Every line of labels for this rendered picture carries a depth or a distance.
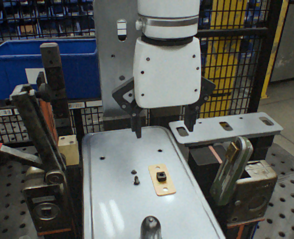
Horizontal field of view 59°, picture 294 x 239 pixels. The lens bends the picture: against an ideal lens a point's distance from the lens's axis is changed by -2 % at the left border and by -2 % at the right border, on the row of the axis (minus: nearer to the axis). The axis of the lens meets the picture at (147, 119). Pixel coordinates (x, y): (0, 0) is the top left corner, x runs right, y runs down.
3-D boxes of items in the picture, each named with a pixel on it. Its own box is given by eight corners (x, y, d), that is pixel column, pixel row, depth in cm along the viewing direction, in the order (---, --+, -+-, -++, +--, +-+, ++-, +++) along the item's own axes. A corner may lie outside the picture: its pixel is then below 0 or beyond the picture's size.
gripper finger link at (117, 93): (109, 77, 38) (113, 110, 41) (160, 70, 40) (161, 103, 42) (108, 74, 39) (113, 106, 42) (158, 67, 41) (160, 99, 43)
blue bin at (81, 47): (99, 97, 76) (95, 54, 69) (-6, 100, 75) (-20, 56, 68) (105, 76, 90) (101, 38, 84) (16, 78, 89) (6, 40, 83)
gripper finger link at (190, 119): (192, 98, 42) (189, 133, 45) (211, 96, 43) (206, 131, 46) (186, 90, 45) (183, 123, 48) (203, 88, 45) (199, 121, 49)
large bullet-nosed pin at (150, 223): (162, 252, 40) (164, 225, 37) (142, 256, 40) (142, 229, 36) (157, 235, 43) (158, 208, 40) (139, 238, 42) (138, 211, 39)
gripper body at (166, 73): (136, 37, 33) (137, 114, 39) (212, 33, 35) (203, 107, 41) (127, 25, 39) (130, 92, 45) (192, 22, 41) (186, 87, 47)
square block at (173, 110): (175, 191, 89) (183, 95, 71) (152, 194, 88) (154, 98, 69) (169, 175, 96) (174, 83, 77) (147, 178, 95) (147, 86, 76)
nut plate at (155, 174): (177, 193, 49) (177, 188, 48) (157, 196, 48) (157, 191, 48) (164, 164, 56) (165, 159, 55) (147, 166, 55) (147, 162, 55)
